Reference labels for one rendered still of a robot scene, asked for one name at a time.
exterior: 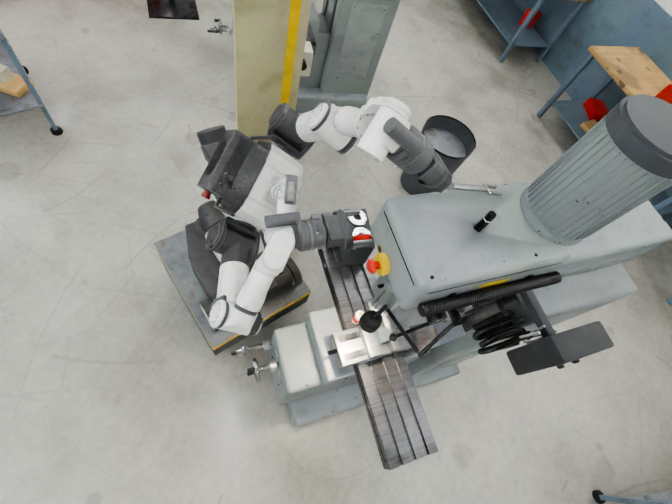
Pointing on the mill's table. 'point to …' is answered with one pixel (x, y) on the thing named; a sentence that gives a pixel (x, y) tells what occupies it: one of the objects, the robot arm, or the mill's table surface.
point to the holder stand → (359, 224)
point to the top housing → (460, 243)
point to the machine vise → (354, 354)
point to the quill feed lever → (422, 324)
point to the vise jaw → (371, 344)
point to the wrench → (470, 187)
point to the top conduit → (488, 293)
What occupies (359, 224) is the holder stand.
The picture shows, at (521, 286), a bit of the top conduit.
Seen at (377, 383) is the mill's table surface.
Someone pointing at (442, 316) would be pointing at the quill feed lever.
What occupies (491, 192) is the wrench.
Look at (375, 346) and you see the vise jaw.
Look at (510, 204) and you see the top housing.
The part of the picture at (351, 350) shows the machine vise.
